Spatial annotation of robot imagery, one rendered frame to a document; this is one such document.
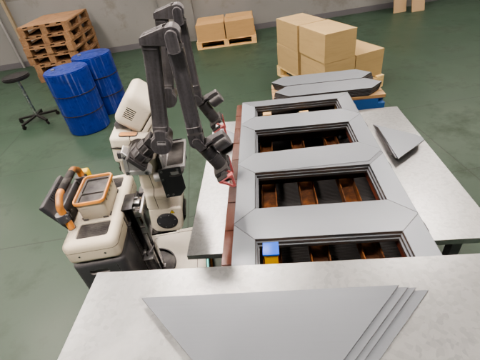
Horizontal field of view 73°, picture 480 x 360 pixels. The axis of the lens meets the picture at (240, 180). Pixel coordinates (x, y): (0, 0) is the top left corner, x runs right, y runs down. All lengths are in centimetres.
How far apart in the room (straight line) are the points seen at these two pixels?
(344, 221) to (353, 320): 59
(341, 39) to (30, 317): 390
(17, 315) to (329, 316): 226
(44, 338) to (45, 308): 23
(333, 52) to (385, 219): 301
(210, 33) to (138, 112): 598
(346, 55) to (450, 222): 299
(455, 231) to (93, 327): 137
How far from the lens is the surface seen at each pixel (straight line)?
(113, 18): 844
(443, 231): 159
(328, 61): 417
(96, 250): 164
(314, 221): 137
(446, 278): 102
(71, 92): 447
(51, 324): 256
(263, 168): 166
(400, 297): 93
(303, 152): 176
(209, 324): 87
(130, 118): 139
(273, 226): 134
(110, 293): 105
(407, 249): 135
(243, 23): 721
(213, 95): 164
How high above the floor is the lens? 182
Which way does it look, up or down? 37 degrees down
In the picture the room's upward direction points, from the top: 9 degrees counter-clockwise
